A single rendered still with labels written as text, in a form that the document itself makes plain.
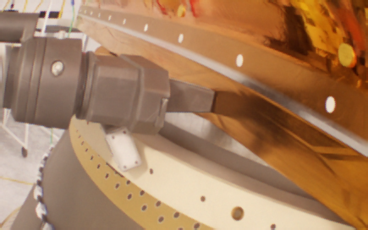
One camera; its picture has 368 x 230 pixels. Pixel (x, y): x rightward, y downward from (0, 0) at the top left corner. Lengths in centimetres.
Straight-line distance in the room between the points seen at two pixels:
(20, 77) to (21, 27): 6
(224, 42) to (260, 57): 7
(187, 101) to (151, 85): 7
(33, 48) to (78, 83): 6
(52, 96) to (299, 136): 21
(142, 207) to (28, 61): 25
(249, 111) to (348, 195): 18
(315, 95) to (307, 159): 5
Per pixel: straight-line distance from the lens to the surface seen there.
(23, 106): 43
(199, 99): 49
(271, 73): 40
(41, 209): 79
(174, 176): 48
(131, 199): 60
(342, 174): 31
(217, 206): 45
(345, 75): 31
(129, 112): 44
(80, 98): 45
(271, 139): 40
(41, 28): 515
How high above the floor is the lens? 185
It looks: 11 degrees down
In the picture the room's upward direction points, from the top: 12 degrees clockwise
